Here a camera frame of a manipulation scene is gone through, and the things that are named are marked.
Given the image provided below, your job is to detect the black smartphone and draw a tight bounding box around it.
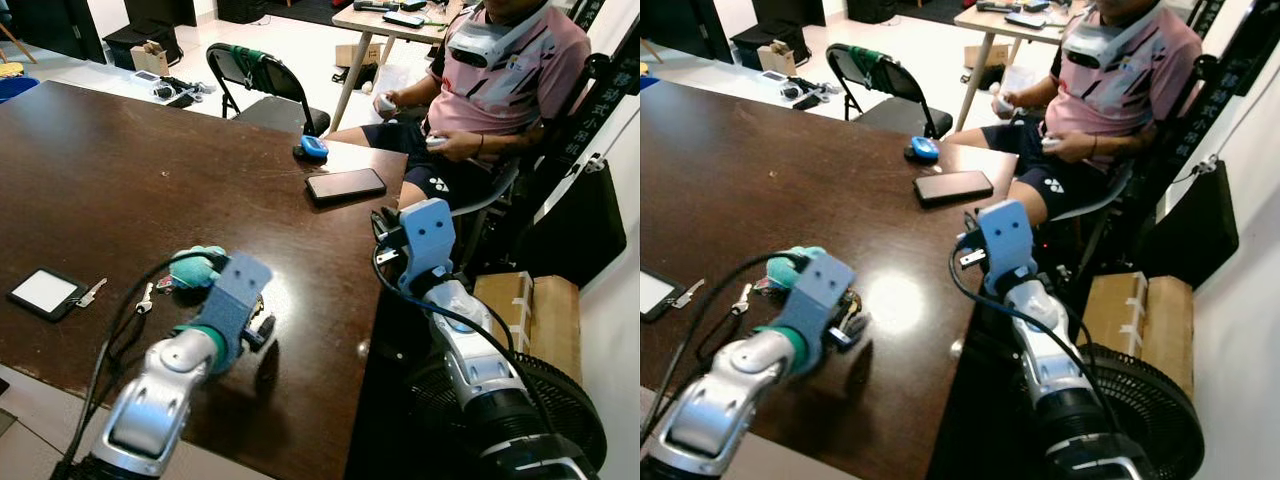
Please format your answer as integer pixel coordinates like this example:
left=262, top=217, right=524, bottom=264
left=913, top=170, right=996, bottom=210
left=305, top=167, right=388, bottom=208

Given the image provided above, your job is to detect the black folding chair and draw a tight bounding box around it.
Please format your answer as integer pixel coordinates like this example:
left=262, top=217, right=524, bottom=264
left=826, top=43, right=954, bottom=140
left=206, top=43, right=332, bottom=138

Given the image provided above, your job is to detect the brown taped cardboard box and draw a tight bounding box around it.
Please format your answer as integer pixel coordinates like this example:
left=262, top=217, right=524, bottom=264
left=472, top=271, right=584, bottom=387
left=1082, top=271, right=1197, bottom=398

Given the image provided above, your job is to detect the flat cardboard box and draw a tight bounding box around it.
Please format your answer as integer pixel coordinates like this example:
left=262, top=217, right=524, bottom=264
left=334, top=43, right=382, bottom=70
left=962, top=44, right=1012, bottom=70

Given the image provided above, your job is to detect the person in pink shirt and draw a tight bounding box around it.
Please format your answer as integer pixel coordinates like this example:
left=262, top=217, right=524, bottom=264
left=325, top=0, right=593, bottom=213
left=945, top=0, right=1206, bottom=229

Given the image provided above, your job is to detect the black office chair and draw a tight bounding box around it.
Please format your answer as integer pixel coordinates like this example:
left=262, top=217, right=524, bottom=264
left=448, top=53, right=613, bottom=273
left=1040, top=53, right=1223, bottom=291

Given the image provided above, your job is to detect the black square white-screen tablet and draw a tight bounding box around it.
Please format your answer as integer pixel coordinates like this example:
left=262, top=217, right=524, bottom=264
left=8, top=267, right=87, bottom=323
left=640, top=269, right=687, bottom=324

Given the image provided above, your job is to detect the black hanging bag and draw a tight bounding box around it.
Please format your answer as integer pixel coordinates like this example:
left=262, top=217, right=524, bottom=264
left=540, top=158, right=629, bottom=293
left=1133, top=158, right=1242, bottom=293

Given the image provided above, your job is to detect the light wooden table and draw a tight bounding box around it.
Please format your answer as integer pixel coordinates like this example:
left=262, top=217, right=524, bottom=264
left=952, top=0, right=1101, bottom=133
left=331, top=0, right=483, bottom=136

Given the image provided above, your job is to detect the grey VR headset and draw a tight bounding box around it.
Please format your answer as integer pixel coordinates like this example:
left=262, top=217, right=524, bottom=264
left=446, top=3, right=553, bottom=70
left=1060, top=3, right=1168, bottom=72

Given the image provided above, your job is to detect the black floor fan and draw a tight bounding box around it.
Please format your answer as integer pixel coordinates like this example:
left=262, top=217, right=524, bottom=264
left=1028, top=344, right=1207, bottom=480
left=408, top=350, right=609, bottom=480

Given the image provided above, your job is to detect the black banner with characters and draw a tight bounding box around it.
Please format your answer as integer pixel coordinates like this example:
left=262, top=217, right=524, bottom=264
left=545, top=0, right=641, bottom=181
left=1165, top=0, right=1280, bottom=176

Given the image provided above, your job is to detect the small open cardboard box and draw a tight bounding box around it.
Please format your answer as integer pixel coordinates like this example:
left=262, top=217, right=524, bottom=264
left=130, top=40, right=172, bottom=77
left=757, top=42, right=799, bottom=77

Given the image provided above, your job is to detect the black low cabinet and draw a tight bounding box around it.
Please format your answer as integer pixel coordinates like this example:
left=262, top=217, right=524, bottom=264
left=730, top=18, right=804, bottom=69
left=102, top=18, right=185, bottom=71

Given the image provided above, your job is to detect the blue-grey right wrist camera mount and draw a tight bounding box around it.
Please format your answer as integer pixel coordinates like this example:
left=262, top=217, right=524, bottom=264
left=397, top=198, right=458, bottom=297
left=977, top=200, right=1039, bottom=298

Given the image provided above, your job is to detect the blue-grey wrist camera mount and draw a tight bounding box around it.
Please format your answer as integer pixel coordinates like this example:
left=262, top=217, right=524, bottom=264
left=977, top=200, right=1039, bottom=298
left=768, top=250, right=857, bottom=377
left=397, top=198, right=458, bottom=297
left=198, top=252, right=274, bottom=373

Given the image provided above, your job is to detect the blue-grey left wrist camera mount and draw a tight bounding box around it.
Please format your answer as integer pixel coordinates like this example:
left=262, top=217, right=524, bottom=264
left=198, top=252, right=274, bottom=373
left=768, top=250, right=857, bottom=377

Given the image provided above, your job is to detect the teal plush keychain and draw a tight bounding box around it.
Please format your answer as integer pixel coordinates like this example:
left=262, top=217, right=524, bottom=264
left=157, top=246, right=228, bottom=294
left=755, top=246, right=829, bottom=293

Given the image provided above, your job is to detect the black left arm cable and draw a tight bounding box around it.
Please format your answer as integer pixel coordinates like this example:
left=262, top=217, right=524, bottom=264
left=52, top=250, right=217, bottom=480
left=640, top=250, right=801, bottom=446

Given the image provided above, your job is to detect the black gadget with cables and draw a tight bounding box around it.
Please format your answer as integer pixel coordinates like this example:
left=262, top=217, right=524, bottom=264
left=778, top=77, right=843, bottom=112
left=150, top=76, right=216, bottom=110

